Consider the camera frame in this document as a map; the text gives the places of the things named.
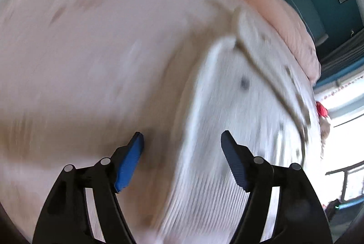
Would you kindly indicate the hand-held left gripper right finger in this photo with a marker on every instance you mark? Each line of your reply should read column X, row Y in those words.
column 236, row 161

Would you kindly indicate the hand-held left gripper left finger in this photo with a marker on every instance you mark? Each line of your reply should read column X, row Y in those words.
column 129, row 163

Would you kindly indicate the white ribbed small garment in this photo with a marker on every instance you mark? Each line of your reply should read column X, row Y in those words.
column 227, row 124

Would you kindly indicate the red and cream soft toy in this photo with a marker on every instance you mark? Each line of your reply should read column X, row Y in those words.
column 322, row 118

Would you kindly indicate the pale pink bed sheet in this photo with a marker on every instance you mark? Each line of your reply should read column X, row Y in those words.
column 85, row 62

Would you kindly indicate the peach pink blanket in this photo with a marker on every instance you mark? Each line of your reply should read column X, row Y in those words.
column 273, row 7

